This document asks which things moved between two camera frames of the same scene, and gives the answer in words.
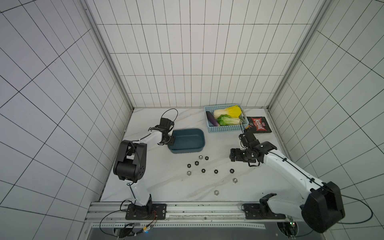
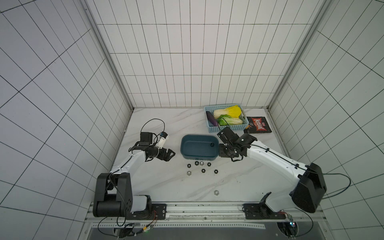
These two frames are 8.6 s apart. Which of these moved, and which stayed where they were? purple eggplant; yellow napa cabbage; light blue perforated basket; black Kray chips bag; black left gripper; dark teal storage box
Moved: black left gripper; dark teal storage box
Stayed: black Kray chips bag; yellow napa cabbage; purple eggplant; light blue perforated basket
